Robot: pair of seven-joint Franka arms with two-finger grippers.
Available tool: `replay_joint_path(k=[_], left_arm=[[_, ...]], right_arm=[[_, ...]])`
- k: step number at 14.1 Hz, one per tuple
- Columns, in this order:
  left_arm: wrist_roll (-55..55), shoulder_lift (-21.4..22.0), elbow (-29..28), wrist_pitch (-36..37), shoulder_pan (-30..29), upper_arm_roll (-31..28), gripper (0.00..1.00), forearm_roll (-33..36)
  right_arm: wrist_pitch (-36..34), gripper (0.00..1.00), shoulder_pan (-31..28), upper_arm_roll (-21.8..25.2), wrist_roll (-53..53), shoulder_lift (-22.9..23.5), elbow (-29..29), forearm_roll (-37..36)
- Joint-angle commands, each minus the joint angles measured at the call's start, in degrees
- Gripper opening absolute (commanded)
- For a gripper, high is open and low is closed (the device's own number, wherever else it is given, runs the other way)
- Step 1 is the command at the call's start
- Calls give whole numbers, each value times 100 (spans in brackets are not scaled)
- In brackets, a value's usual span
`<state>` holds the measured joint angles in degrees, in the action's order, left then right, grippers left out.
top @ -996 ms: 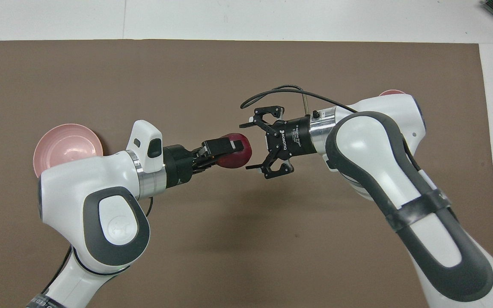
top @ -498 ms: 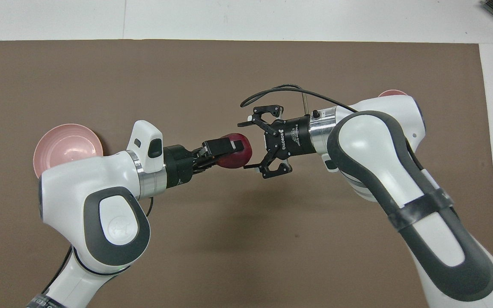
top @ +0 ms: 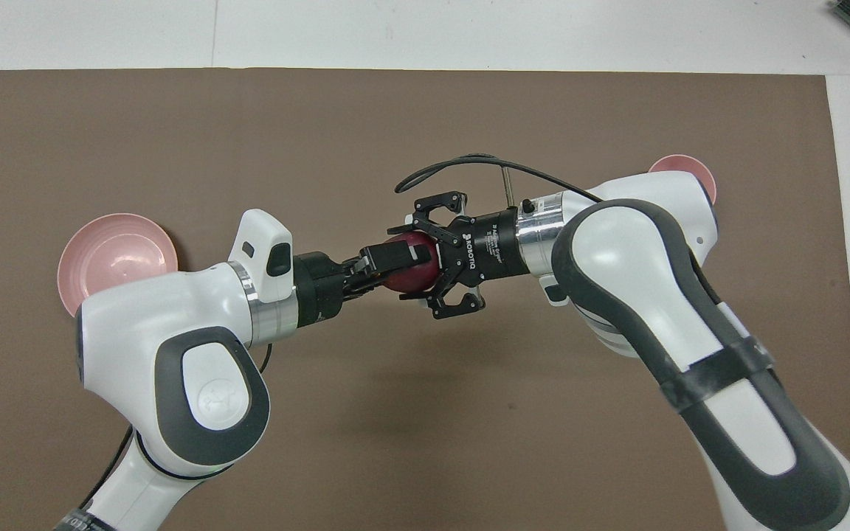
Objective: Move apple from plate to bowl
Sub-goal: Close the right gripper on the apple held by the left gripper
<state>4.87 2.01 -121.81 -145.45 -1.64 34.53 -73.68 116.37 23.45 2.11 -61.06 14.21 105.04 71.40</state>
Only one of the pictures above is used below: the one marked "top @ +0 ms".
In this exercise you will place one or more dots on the pink plate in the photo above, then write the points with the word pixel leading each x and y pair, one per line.
pixel 115 251

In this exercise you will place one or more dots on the pink bowl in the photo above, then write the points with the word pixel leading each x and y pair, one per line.
pixel 683 166

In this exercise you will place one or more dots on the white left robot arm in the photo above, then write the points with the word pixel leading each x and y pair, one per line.
pixel 174 346

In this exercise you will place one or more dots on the dark red apple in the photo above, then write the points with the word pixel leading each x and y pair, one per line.
pixel 414 274

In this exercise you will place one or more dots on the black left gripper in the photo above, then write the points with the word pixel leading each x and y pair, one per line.
pixel 322 284

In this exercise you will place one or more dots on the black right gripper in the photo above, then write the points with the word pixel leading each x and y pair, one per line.
pixel 485 249

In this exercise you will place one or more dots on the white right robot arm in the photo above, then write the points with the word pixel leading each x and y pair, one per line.
pixel 654 295

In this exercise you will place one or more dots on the brown table mat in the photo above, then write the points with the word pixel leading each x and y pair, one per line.
pixel 425 413

